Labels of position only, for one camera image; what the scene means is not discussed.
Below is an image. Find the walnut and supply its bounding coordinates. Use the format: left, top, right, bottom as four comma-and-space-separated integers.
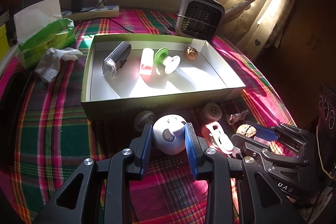
236, 124, 257, 138
183, 47, 199, 61

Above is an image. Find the pink white clip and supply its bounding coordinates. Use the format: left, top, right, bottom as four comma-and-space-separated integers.
201, 122, 234, 155

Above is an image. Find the white round roll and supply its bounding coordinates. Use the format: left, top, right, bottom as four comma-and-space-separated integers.
201, 102, 223, 123

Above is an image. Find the white earbud case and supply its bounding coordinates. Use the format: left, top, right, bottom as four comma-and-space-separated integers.
152, 114, 187, 155

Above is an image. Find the green white thread spool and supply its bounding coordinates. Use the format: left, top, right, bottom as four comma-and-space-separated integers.
153, 48, 181, 75

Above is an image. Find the pink cylindrical case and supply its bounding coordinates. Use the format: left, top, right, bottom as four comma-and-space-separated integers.
139, 48, 154, 76

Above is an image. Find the green cardboard box tray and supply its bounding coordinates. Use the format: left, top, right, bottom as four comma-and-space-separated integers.
81, 34, 245, 121

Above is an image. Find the crumpled white tissue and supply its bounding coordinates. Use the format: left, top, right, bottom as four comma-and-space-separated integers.
35, 47, 83, 84

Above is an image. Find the black comb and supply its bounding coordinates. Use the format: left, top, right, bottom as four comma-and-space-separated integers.
1, 71, 30, 158

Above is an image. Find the grey mini fan heater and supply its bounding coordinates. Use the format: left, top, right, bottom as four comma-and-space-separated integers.
175, 0, 225, 43

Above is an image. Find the white power strip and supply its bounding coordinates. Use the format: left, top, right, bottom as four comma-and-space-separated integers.
62, 6, 120, 22

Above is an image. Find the green tissue pack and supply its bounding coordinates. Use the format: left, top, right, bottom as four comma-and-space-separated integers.
14, 0, 75, 69

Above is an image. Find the yellow green box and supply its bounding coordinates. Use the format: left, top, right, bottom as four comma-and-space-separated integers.
0, 24, 10, 60

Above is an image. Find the black charger adapter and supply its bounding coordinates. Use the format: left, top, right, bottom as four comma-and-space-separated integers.
71, 0, 84, 12

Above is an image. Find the black charger cable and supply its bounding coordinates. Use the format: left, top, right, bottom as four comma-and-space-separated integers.
75, 0, 172, 36

